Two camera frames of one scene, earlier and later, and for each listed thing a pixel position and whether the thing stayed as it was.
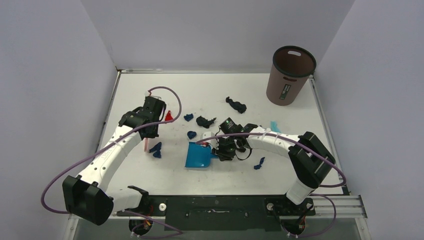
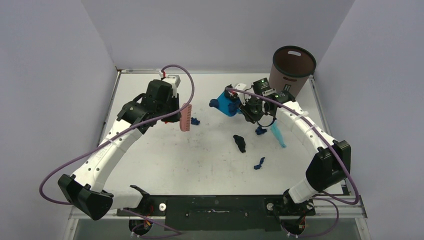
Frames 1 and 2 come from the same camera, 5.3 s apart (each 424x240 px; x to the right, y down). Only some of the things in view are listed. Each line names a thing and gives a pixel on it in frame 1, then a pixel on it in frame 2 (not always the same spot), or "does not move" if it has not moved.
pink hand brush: (146, 142) -> (185, 118)
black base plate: (220, 212) does not move
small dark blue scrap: (188, 117) -> (194, 121)
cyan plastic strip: (274, 127) does not move
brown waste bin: (290, 69) does not move
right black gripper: (219, 145) -> (241, 106)
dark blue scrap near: (257, 167) does not move
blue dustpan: (198, 156) -> (229, 106)
